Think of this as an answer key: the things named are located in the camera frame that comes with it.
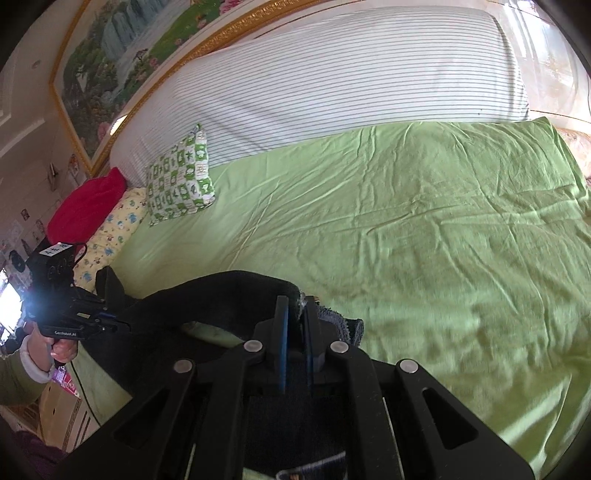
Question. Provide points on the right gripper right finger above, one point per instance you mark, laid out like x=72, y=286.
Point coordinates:
x=313, y=344

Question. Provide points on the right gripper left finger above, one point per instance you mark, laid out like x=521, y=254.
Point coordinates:
x=280, y=324

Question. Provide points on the black pants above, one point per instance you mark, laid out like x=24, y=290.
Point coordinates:
x=197, y=360

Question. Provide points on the left forearm green sleeve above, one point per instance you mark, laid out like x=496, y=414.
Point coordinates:
x=22, y=380

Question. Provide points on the left hand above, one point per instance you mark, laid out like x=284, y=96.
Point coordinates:
x=45, y=351

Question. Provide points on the yellow cartoon print pillow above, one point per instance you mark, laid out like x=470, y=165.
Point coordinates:
x=108, y=240

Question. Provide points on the red blanket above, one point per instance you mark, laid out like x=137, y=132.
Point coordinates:
x=84, y=210

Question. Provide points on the green white checkered pillow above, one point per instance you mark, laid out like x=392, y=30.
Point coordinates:
x=177, y=181

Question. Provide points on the green bed sheet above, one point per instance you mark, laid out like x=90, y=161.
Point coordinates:
x=463, y=246

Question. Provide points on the white striped quilt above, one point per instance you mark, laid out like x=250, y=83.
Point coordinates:
x=364, y=68

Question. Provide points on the gold framed landscape painting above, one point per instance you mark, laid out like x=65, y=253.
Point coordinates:
x=116, y=53

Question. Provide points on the black camera box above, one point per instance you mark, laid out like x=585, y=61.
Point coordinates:
x=52, y=268

